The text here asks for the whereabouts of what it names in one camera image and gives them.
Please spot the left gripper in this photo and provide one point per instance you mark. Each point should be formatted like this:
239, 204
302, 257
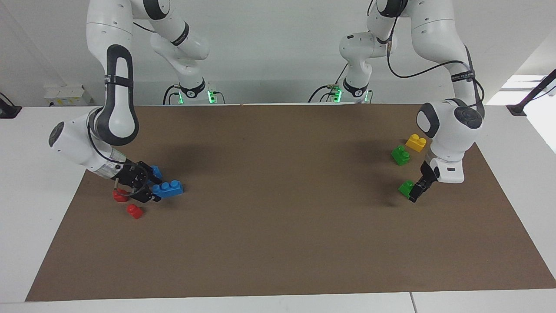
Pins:
449, 170

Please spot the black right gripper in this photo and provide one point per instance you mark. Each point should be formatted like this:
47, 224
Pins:
130, 176

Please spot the green two-stud block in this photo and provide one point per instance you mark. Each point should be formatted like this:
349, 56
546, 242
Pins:
400, 155
406, 188

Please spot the blue three-stud block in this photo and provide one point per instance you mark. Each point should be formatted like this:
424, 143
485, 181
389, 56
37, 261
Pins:
157, 171
169, 188

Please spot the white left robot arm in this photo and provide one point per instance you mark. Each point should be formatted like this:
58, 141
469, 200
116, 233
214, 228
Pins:
438, 48

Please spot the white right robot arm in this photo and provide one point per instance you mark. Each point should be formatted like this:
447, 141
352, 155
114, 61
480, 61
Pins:
113, 87

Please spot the red single-stud block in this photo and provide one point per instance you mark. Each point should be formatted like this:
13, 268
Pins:
134, 211
119, 196

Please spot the yellow two-stud block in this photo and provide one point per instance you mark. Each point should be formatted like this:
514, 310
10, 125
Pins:
415, 143

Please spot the white box with label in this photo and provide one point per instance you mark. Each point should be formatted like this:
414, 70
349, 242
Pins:
68, 95

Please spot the brown table mat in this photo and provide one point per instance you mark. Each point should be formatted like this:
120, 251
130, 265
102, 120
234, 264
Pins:
278, 243

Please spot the black table clamp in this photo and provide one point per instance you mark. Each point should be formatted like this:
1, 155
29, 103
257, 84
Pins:
8, 111

